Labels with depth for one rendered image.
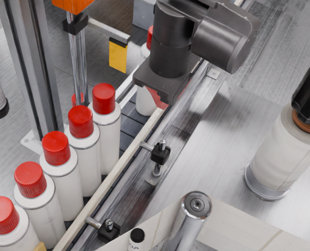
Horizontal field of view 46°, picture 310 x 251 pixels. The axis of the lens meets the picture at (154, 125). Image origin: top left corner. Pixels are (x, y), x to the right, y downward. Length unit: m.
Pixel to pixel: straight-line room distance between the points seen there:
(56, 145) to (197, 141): 0.35
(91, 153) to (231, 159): 0.31
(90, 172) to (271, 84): 0.56
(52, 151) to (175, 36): 0.21
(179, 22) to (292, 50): 0.68
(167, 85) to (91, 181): 0.21
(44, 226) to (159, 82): 0.25
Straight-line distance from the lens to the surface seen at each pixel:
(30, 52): 0.57
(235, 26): 0.43
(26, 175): 0.45
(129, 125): 0.74
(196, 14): 0.45
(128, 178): 0.68
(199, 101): 0.87
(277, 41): 1.11
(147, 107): 0.73
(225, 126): 0.77
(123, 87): 0.69
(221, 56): 0.43
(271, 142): 0.61
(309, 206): 0.74
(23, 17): 0.53
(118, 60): 0.56
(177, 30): 0.46
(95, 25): 0.54
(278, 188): 0.68
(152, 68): 0.52
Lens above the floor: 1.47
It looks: 53 degrees down
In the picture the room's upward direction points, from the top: 10 degrees clockwise
